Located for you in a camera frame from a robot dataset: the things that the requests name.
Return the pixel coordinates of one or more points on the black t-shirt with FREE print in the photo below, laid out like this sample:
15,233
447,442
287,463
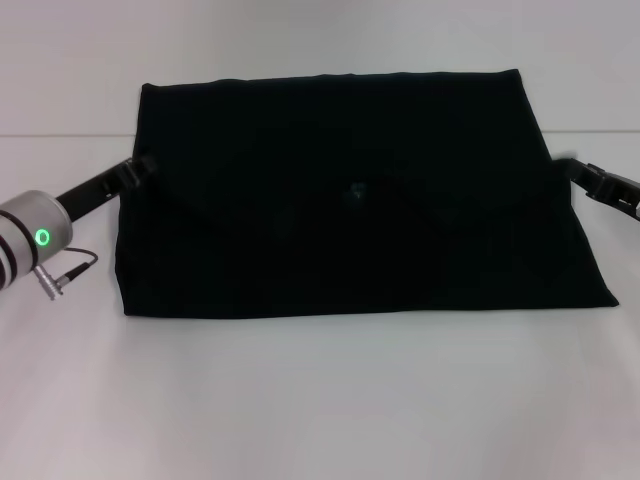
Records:
350,250

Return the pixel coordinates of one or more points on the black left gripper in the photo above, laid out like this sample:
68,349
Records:
95,187

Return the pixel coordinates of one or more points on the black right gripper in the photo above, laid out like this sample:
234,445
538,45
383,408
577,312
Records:
615,190

